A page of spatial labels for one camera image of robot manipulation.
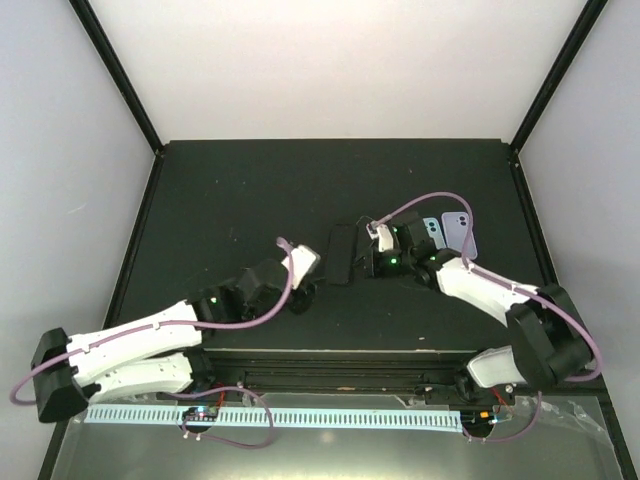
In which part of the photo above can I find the right controller board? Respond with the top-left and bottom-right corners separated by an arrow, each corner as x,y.
460,409 -> 508,428

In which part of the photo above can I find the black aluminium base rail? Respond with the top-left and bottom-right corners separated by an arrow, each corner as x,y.
185,349 -> 535,410

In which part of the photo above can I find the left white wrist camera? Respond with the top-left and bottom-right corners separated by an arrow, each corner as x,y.
276,237 -> 321,290

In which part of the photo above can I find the black cased phone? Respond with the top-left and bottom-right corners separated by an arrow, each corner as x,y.
324,224 -> 358,286

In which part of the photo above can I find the right black frame post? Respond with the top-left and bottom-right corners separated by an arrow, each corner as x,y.
510,0 -> 608,164

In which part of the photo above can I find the left black frame post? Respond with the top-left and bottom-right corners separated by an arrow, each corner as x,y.
69,0 -> 164,155

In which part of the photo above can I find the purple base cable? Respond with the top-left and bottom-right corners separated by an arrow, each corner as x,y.
167,384 -> 276,449
462,389 -> 544,445

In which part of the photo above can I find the light blue cased phone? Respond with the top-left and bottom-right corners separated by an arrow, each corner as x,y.
423,217 -> 446,249

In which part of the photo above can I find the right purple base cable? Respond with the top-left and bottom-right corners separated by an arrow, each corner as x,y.
462,389 -> 544,445

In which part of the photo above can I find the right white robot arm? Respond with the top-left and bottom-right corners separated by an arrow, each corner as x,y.
363,212 -> 596,403

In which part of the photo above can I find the controller board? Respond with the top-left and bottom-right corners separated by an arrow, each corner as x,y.
460,409 -> 508,428
181,406 -> 218,427

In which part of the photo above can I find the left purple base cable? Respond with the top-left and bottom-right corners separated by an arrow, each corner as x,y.
167,384 -> 276,449

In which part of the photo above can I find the black frame post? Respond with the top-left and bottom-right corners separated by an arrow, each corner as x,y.
510,0 -> 608,164
69,0 -> 164,155

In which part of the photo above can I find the lilac phone case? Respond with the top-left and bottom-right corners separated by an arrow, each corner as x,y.
441,212 -> 469,253

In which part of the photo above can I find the white slotted cable duct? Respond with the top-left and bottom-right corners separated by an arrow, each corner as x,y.
84,404 -> 462,433

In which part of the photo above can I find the left controller board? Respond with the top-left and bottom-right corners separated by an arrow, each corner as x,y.
181,406 -> 218,427

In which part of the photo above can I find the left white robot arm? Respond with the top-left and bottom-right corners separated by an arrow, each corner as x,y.
31,246 -> 320,423

